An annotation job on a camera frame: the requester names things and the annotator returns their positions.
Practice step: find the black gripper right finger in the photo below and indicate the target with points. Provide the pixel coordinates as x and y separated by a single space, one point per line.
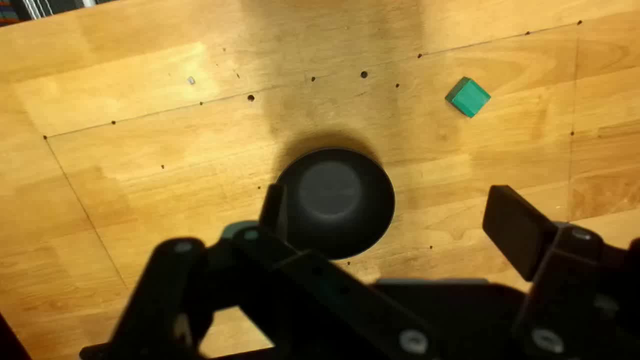
584 293

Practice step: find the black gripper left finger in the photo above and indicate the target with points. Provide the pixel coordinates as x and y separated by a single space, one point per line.
306 307

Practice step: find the green cube block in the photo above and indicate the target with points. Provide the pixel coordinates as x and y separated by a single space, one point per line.
469 97

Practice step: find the black bowl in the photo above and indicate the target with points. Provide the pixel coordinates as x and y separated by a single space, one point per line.
338 203

